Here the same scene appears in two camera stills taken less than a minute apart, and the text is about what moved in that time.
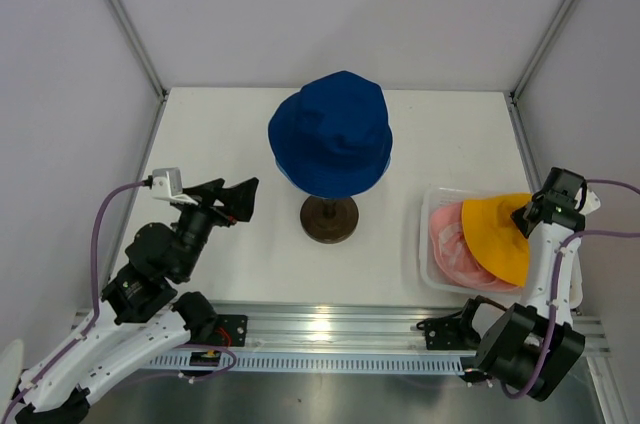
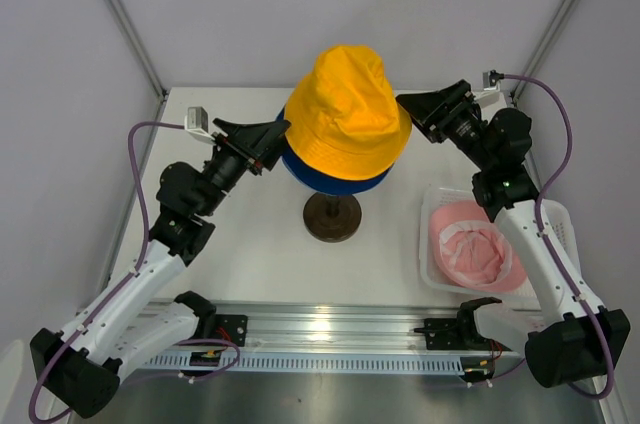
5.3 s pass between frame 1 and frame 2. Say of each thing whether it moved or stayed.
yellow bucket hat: moved
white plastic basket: stayed
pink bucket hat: stayed
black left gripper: moved
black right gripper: moved
